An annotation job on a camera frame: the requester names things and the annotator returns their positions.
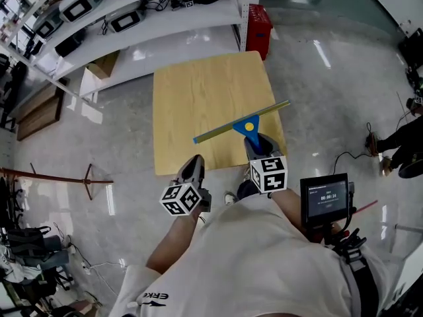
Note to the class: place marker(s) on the brown cardboard box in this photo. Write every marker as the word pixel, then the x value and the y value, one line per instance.
pixel 105 64

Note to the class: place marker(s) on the orange floor power strip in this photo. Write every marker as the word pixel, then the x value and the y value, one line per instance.
pixel 371 144

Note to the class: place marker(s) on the person's white shoe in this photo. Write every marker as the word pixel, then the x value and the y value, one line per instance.
pixel 230 197

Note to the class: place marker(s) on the group of white screen devices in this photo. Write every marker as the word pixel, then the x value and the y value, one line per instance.
pixel 127 22

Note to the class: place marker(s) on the black round seat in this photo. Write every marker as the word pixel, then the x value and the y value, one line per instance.
pixel 411 170

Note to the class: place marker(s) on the person's dark trouser leg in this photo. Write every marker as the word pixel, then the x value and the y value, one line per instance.
pixel 246 190

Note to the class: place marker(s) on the black chest monitor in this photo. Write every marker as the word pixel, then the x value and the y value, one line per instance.
pixel 324 200

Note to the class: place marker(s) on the white metal shelf unit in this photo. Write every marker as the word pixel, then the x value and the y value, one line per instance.
pixel 185 15

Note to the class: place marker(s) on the brown wooden platform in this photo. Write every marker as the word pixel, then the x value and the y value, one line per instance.
pixel 39 114

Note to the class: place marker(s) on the black chest rig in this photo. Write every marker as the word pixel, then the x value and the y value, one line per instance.
pixel 343 243

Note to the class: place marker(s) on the red plastic crate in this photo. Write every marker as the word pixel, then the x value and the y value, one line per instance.
pixel 259 28

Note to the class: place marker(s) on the wooden pedestal table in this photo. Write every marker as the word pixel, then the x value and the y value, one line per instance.
pixel 198 104

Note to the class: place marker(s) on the red-brown coat rack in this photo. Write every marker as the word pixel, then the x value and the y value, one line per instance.
pixel 49 176

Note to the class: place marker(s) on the person's right forearm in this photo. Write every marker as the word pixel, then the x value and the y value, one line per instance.
pixel 291 206

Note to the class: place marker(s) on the person's left forearm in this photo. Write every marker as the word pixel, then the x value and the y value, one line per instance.
pixel 172 243

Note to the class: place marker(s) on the black box device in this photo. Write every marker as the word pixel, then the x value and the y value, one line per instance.
pixel 69 46

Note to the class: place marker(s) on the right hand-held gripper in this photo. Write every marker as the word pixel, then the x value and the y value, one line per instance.
pixel 269 175

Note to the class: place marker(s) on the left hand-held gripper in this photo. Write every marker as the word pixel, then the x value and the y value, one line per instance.
pixel 180 198

